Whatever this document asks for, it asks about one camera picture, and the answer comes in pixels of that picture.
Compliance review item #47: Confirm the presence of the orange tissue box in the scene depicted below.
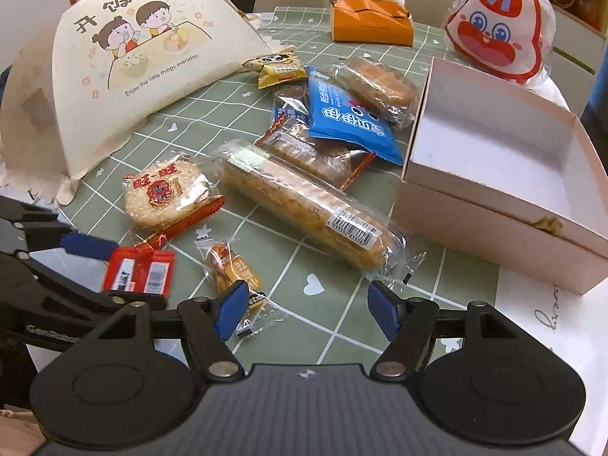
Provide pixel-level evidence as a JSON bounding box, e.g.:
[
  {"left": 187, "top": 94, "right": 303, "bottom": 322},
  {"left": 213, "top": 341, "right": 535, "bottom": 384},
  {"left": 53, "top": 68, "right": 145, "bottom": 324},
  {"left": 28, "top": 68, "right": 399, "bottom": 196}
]
[{"left": 330, "top": 0, "right": 414, "bottom": 46}]

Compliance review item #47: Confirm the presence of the green checked tablecloth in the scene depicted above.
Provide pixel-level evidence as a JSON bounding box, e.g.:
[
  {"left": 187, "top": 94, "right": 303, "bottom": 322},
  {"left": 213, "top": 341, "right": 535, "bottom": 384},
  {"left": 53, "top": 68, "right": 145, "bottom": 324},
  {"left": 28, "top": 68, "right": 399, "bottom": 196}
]
[{"left": 46, "top": 6, "right": 505, "bottom": 367}]

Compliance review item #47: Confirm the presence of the blue snack bag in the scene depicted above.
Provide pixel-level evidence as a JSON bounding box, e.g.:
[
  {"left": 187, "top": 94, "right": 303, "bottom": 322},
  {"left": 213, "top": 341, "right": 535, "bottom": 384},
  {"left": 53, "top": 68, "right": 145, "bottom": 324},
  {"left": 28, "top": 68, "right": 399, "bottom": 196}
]
[{"left": 307, "top": 66, "right": 403, "bottom": 166}]

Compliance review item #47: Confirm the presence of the small orange candy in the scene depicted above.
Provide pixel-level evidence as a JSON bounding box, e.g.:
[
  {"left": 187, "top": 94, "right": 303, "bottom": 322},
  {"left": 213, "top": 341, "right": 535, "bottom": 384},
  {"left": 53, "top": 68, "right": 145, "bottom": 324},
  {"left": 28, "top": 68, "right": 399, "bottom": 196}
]
[{"left": 195, "top": 236, "right": 287, "bottom": 339}]

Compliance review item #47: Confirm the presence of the red snack packet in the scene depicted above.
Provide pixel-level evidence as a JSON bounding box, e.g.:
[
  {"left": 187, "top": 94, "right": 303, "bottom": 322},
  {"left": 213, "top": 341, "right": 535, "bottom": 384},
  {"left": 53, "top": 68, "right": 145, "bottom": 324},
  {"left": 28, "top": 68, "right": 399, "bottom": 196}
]
[{"left": 103, "top": 195, "right": 226, "bottom": 299}]

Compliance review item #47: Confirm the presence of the cream cartoon food cover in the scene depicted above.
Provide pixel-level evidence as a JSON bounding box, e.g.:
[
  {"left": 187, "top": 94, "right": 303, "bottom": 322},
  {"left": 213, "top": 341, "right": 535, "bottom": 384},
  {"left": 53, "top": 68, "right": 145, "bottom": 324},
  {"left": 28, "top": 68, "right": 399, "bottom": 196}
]
[{"left": 1, "top": 0, "right": 270, "bottom": 204}]

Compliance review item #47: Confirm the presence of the long cracker pack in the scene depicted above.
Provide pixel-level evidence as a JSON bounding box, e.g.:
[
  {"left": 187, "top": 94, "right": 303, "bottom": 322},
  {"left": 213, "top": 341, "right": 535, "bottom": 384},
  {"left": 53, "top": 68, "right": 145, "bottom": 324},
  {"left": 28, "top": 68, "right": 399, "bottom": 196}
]
[{"left": 213, "top": 139, "right": 408, "bottom": 275}]

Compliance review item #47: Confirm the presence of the round bread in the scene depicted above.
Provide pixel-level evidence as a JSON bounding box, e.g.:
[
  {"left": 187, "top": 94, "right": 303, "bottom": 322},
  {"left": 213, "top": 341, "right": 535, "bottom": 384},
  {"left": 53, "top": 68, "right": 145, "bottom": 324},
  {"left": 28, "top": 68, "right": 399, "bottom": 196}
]
[{"left": 328, "top": 57, "right": 420, "bottom": 130}]

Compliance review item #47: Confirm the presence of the red white rabbit bag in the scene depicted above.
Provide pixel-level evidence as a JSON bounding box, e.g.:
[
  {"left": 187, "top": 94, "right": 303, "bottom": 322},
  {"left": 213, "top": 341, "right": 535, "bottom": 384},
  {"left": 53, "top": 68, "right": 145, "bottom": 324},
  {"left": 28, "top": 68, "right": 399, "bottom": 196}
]
[{"left": 444, "top": 0, "right": 556, "bottom": 87}]

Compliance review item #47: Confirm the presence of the round rice cracker pack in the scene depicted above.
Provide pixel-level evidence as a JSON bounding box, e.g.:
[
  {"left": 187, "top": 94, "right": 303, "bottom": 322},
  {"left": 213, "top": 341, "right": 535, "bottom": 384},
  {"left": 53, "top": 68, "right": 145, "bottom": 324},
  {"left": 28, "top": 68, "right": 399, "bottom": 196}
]
[{"left": 122, "top": 151, "right": 226, "bottom": 230}]

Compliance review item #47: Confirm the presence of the yellow snack packet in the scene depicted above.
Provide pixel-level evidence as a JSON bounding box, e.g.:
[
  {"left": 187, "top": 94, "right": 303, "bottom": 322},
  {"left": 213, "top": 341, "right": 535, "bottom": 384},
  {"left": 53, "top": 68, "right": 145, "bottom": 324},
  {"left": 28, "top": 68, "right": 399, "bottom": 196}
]
[{"left": 242, "top": 48, "right": 307, "bottom": 90}]

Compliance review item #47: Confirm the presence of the pink cardboard box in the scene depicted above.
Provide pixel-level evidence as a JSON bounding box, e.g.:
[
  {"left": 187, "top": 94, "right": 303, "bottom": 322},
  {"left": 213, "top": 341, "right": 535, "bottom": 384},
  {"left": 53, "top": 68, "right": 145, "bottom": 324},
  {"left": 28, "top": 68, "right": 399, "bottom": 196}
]
[{"left": 394, "top": 59, "right": 607, "bottom": 295}]

